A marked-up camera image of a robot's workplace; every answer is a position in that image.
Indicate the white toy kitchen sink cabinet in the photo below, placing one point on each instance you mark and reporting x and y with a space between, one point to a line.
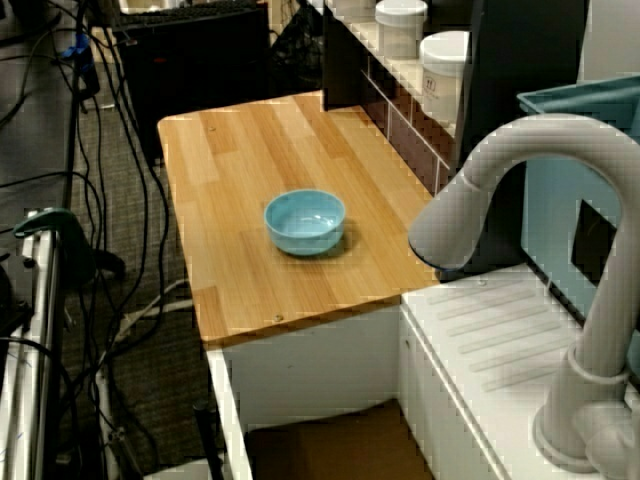
310 360

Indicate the light blue ceramic bowl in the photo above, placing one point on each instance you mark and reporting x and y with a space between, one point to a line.
305 237

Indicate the wooden countertop board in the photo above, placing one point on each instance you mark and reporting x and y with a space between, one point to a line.
225 175

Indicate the dark tiled backsplash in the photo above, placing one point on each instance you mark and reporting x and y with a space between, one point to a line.
405 135

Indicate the white jar with printed label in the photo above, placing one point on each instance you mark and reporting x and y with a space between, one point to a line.
442 80

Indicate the black computer case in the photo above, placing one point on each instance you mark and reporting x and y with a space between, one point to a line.
200 75

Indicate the plain white lidded jar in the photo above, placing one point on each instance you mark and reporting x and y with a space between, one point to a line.
400 35

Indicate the black rod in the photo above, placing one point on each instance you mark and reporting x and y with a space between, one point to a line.
210 440

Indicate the teal plastic bin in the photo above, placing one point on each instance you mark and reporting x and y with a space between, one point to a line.
550 210

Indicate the thin black pole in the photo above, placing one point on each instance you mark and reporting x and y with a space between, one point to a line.
75 150

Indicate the black shelf unit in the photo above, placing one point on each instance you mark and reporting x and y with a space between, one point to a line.
520 50

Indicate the grey curved faucet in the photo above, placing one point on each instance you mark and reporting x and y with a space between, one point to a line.
605 320

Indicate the blue tape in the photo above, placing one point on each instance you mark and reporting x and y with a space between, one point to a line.
80 50

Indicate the white metal frame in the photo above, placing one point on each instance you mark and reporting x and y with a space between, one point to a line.
45 350

